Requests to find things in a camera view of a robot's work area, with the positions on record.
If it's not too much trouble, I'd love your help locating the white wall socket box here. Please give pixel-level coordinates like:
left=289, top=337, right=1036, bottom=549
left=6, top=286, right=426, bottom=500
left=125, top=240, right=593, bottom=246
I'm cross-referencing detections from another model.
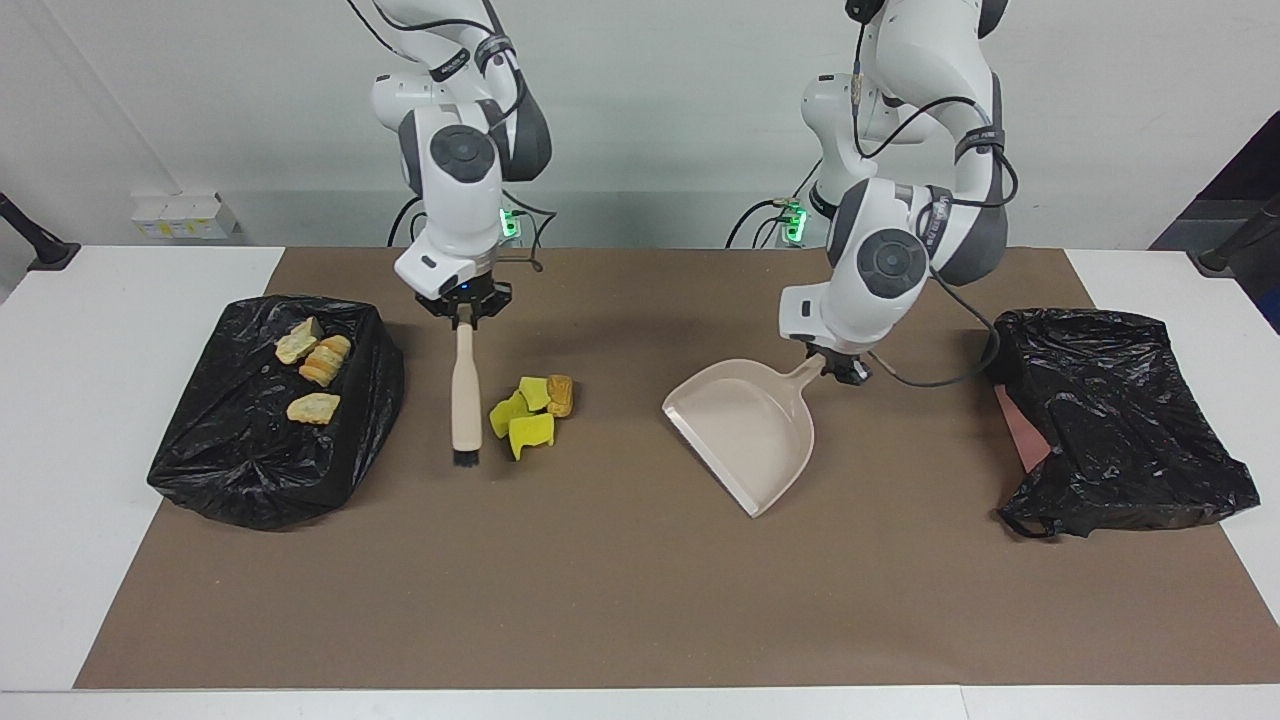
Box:
left=130, top=193, right=241, bottom=241

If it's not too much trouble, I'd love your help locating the brown table mat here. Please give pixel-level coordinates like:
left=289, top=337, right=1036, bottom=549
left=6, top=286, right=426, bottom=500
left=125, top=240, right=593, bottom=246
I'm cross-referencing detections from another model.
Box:
left=73, top=247, right=1280, bottom=691

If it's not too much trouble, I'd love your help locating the ridged orange yellow foam piece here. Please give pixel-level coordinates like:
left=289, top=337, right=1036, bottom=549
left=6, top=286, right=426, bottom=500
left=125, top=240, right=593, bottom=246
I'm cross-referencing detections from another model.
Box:
left=299, top=335, right=353, bottom=388

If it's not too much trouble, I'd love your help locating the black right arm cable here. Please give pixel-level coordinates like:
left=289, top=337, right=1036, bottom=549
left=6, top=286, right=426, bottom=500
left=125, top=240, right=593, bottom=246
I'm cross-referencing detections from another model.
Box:
left=345, top=0, right=557, bottom=273

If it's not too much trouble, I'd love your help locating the beige plastic dustpan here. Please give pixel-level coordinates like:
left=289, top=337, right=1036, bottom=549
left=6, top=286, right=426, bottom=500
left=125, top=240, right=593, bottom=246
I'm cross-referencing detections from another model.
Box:
left=661, top=355, right=831, bottom=519

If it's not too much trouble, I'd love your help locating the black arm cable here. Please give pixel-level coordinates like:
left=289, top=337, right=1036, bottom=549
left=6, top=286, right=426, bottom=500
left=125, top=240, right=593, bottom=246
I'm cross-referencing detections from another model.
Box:
left=345, top=0, right=557, bottom=273
left=845, top=0, right=1021, bottom=389

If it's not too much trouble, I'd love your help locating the pink box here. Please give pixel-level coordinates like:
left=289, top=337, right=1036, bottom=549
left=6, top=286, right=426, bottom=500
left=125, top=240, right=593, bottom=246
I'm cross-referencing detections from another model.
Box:
left=993, top=385, right=1053, bottom=471

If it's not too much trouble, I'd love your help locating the beige hand brush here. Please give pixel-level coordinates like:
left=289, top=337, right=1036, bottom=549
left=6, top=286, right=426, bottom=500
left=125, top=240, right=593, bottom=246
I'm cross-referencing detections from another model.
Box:
left=450, top=305, right=482, bottom=471

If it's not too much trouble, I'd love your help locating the black base cable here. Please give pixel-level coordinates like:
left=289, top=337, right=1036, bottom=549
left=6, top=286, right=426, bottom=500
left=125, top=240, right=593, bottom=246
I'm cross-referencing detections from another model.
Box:
left=387, top=195, right=426, bottom=248
left=725, top=160, right=826, bottom=249

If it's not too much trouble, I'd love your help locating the dark background panel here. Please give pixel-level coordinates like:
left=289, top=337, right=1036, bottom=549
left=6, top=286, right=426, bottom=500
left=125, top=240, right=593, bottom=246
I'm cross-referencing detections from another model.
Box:
left=1150, top=108, right=1280, bottom=336

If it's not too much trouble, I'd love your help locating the bulky black trash bag bin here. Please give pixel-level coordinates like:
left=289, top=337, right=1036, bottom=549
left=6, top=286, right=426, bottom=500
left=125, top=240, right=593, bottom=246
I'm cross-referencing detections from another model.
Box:
left=147, top=294, right=406, bottom=531

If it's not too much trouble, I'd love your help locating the wedge pale yellow foam piece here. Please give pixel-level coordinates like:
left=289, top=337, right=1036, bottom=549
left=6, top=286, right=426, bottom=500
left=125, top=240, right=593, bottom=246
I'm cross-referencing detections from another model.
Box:
left=275, top=317, right=324, bottom=365

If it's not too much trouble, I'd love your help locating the crumpled black trash bag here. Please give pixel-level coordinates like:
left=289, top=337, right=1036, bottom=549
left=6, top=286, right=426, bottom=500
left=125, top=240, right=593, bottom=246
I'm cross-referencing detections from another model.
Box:
left=980, top=308, right=1261, bottom=541

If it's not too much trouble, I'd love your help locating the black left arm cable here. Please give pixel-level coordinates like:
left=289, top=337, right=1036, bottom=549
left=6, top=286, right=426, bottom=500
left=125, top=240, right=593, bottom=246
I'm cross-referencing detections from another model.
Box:
left=845, top=0, right=1021, bottom=389

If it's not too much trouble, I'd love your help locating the black stand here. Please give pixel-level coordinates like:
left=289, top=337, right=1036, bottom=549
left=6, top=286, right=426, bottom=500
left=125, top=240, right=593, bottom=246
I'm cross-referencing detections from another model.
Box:
left=1197, top=195, right=1280, bottom=276
left=0, top=192, right=81, bottom=271

